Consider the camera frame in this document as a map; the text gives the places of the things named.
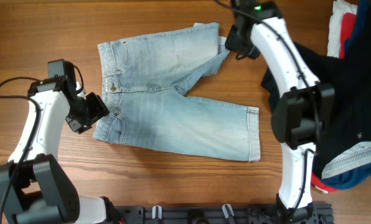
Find white garment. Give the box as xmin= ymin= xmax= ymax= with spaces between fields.
xmin=327 ymin=0 xmax=357 ymax=58

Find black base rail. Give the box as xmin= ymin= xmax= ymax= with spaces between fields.
xmin=116 ymin=203 xmax=335 ymax=224

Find light blue denim shorts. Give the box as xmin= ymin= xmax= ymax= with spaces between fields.
xmin=93 ymin=22 xmax=260 ymax=162

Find grey patterned collar garment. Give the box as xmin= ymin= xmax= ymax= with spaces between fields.
xmin=321 ymin=141 xmax=371 ymax=179

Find black garment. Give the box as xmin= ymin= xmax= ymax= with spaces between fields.
xmin=260 ymin=2 xmax=371 ymax=180

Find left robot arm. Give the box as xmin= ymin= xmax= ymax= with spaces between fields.
xmin=0 ymin=59 xmax=124 ymax=223

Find left black cable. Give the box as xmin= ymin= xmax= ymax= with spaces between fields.
xmin=0 ymin=65 xmax=85 ymax=224

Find dark blue garment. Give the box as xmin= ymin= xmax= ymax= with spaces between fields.
xmin=322 ymin=1 xmax=371 ymax=192

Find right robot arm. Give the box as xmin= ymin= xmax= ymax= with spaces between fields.
xmin=225 ymin=1 xmax=335 ymax=223

